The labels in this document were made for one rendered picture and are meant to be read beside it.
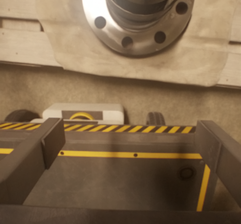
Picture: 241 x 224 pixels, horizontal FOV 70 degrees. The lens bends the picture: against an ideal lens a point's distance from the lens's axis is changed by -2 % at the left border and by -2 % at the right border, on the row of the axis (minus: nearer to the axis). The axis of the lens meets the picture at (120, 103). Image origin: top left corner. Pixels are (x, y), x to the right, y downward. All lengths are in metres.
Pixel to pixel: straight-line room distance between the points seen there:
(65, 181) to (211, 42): 0.50
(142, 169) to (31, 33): 0.46
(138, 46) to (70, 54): 0.19
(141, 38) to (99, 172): 0.33
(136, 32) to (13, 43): 0.35
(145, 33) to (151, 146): 0.26
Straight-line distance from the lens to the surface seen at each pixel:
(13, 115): 0.68
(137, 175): 0.43
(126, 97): 0.67
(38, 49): 0.56
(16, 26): 0.62
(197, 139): 0.17
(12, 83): 0.79
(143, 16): 0.30
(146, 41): 0.45
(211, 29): 0.53
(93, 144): 0.39
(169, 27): 0.47
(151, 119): 0.58
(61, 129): 0.16
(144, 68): 0.48
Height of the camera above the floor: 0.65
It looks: 72 degrees down
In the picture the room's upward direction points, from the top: 174 degrees counter-clockwise
